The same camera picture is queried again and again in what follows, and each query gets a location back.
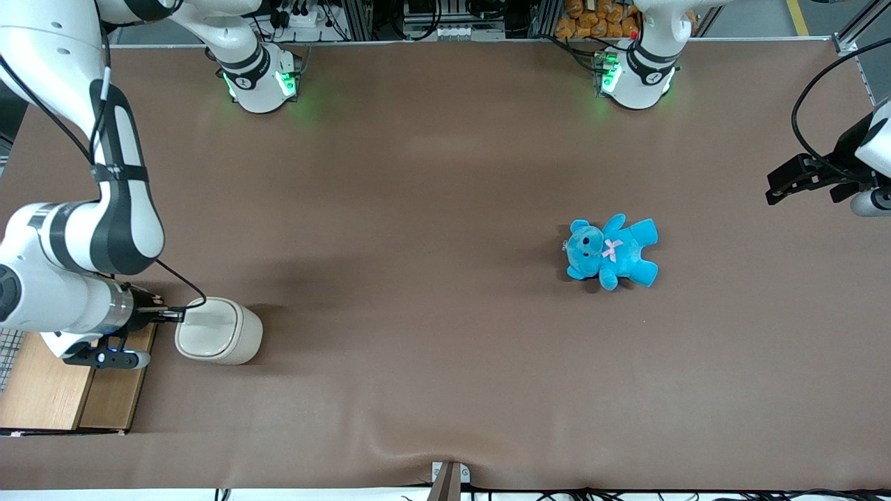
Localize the white power strip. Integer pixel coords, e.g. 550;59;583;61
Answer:
280;8;329;30

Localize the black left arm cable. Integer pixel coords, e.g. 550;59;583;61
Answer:
791;36;891;176

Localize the metal table edge bracket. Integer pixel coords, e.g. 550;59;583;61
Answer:
430;461;472;501

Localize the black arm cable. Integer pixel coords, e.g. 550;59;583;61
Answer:
0;28;208;312
791;36;891;176

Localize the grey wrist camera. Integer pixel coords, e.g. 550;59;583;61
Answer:
849;189;891;218
63;336;151;370

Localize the wire mesh grid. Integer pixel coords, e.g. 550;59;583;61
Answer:
0;328;28;395

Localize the cream white trash can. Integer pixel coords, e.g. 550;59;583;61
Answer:
174;297;264;366

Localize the blue teddy bear plush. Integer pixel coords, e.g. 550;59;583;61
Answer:
562;214;660;291

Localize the brown table cloth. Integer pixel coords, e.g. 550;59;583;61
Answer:
0;40;891;492

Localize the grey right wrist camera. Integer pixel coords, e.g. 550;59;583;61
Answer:
63;336;151;370

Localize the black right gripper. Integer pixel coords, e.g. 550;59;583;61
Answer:
127;283;186;332

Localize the aluminium frame post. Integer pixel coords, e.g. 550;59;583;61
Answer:
831;0;891;56

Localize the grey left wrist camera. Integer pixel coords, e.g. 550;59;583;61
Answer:
849;189;891;218

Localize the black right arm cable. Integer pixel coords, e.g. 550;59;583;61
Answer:
0;28;208;312

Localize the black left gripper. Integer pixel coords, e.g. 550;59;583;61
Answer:
766;111;879;207

